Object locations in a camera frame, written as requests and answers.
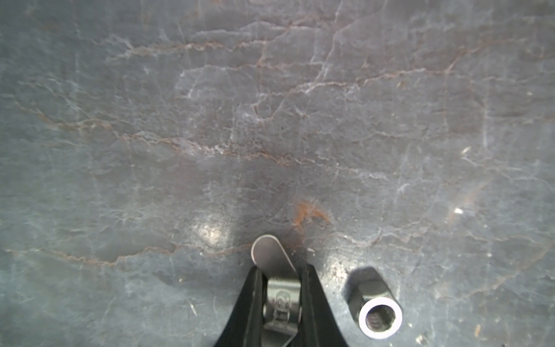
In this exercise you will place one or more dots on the silver hex nut left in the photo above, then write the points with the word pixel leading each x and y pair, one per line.
pixel 375 310

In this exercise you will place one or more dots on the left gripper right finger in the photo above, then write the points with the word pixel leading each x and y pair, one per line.
pixel 318 326

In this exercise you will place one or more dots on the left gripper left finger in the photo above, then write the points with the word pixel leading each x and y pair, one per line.
pixel 245 325

